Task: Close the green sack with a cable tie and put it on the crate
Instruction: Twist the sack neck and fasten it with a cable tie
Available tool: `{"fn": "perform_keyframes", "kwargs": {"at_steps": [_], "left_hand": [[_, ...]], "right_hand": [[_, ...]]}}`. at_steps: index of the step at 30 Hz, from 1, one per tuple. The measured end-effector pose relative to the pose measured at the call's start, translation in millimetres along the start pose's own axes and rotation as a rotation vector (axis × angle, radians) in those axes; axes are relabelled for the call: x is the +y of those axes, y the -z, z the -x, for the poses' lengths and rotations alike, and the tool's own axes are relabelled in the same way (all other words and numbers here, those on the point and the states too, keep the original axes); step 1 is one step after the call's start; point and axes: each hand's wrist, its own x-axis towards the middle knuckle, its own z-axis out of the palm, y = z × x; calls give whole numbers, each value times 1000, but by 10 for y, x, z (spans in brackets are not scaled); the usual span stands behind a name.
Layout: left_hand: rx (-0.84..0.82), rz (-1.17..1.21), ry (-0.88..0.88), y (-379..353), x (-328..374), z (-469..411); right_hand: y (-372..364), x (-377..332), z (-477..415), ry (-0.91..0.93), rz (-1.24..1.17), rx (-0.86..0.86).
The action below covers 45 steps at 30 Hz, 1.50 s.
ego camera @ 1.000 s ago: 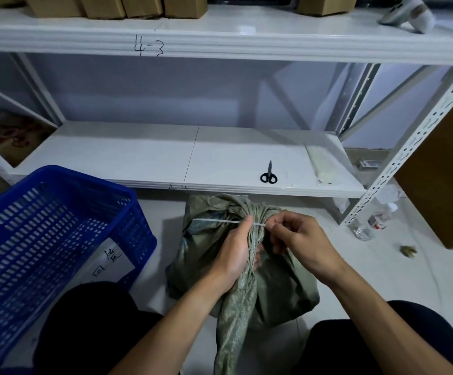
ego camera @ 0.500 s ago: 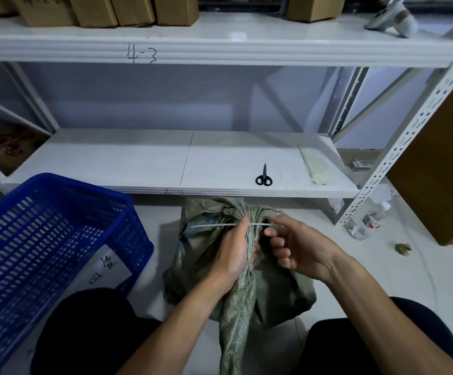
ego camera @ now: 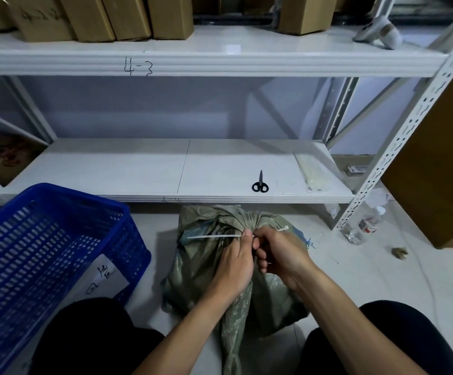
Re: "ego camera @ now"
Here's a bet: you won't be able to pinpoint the person's left hand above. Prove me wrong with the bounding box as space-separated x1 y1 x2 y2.
207 229 258 303

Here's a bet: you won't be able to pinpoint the person's right hand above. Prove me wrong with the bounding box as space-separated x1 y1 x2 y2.
252 226 319 292

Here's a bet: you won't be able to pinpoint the green woven sack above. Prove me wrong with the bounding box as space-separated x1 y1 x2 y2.
160 205 311 375

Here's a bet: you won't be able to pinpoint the white zip tie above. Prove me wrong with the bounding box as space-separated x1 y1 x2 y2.
186 227 290 241

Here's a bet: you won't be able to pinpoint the blue plastic basket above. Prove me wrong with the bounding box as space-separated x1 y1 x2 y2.
0 183 152 375

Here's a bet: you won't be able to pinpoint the person's right forearm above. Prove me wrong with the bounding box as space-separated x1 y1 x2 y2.
293 265 419 375

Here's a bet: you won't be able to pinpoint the person's left forearm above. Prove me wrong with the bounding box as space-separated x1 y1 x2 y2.
131 284 247 375

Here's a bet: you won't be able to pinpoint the clear bag of zip ties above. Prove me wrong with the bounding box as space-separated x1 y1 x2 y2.
293 153 329 192

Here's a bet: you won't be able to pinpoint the person's right leg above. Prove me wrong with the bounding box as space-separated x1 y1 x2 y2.
295 301 453 375

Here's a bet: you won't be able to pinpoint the black scissors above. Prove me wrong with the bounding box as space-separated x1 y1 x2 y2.
251 170 269 193

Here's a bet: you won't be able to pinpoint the clear plastic bottle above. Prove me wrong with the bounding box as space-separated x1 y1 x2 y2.
343 206 387 245

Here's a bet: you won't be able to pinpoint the white crumpled paper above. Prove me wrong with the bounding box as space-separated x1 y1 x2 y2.
363 189 393 209

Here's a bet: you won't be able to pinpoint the white paper label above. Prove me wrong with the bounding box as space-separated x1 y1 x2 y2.
74 253 130 303

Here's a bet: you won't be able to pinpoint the white metal shelf rack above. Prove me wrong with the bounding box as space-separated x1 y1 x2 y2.
0 0 453 231

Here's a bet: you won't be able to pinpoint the white handheld scanner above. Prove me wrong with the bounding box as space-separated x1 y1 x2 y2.
353 15 404 50

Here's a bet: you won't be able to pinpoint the cube cardboard box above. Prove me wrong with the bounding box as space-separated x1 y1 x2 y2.
276 0 339 36

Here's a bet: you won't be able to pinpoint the red patterned carton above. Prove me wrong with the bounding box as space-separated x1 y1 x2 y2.
0 130 49 188

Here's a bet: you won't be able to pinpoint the tall small cardboard box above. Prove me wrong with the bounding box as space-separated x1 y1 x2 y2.
146 0 195 40
56 0 117 43
100 0 152 42

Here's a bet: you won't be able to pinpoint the handwritten cardboard box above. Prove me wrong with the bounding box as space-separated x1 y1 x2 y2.
1 0 77 43

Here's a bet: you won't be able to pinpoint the white cable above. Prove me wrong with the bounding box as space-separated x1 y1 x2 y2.
406 245 453 375

